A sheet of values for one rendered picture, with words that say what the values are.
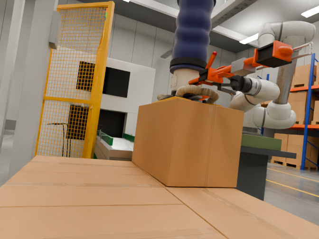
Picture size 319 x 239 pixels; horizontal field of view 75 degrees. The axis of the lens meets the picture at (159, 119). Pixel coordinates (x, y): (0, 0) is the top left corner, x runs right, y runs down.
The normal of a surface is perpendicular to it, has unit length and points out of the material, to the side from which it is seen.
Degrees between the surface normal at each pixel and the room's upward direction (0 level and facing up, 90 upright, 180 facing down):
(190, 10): 77
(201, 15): 82
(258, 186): 90
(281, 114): 115
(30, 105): 90
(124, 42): 90
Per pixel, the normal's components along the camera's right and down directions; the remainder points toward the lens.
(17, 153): 0.37, 0.00
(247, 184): 0.05, -0.04
